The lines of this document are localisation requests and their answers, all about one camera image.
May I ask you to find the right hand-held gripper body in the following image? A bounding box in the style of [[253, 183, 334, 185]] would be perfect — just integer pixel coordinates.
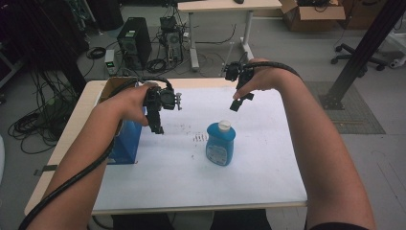
[[224, 60, 256, 91]]

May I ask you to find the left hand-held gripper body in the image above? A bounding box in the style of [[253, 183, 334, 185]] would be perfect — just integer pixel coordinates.
[[143, 85, 183, 113]]

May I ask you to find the blue cardboard box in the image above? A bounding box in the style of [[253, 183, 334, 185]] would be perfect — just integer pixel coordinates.
[[98, 76, 146, 166]]

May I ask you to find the blue bottle with white cap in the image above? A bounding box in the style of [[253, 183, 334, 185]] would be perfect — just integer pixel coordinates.
[[205, 119, 237, 167]]

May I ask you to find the person's right hand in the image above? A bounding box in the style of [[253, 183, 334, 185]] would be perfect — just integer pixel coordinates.
[[232, 57, 305, 101]]

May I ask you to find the person's left hand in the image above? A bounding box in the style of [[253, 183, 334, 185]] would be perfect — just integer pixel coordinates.
[[104, 81, 161, 127]]

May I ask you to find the small white power supply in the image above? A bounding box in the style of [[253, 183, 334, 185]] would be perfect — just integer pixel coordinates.
[[103, 49, 117, 77]]

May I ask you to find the black computer tower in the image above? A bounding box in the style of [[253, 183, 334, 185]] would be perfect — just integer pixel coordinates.
[[116, 16, 153, 71]]

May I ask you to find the white desk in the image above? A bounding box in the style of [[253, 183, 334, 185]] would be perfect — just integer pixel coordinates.
[[177, 0, 283, 72]]

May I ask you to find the white table mat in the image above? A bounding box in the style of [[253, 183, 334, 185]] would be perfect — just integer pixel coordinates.
[[92, 85, 308, 213]]

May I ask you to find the open brown cardboard box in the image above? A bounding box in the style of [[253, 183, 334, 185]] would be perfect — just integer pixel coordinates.
[[280, 0, 347, 33]]

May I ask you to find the grey floor mat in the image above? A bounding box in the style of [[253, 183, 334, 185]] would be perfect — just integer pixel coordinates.
[[305, 80, 387, 135]]

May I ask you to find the black office chair base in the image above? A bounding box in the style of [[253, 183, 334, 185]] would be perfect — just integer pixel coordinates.
[[330, 42, 388, 72]]

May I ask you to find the black tape strip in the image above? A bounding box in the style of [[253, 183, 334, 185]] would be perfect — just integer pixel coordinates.
[[33, 164, 58, 177]]

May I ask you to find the black metal stand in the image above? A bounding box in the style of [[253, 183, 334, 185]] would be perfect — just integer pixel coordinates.
[[319, 0, 406, 111]]

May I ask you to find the dark curtain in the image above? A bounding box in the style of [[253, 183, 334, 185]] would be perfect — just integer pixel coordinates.
[[0, 0, 89, 97]]

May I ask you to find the white stand base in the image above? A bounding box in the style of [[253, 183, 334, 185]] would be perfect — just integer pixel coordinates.
[[388, 30, 406, 70]]

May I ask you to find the coiled black cable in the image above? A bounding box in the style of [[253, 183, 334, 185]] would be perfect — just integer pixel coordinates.
[[145, 57, 169, 74], [86, 46, 107, 60]]

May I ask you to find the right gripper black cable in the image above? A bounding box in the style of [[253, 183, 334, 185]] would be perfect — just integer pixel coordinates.
[[243, 60, 305, 81]]

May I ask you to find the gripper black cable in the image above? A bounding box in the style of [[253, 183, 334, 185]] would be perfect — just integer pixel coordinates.
[[18, 76, 175, 230], [243, 60, 305, 81]]

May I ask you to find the open-frame computer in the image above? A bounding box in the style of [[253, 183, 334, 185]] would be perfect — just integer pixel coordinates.
[[158, 15, 185, 64]]

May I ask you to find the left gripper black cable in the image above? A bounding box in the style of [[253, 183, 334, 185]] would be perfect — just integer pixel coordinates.
[[18, 76, 175, 230]]

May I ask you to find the tangle of black floor cables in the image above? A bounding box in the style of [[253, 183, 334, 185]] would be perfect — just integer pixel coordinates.
[[7, 68, 79, 155]]

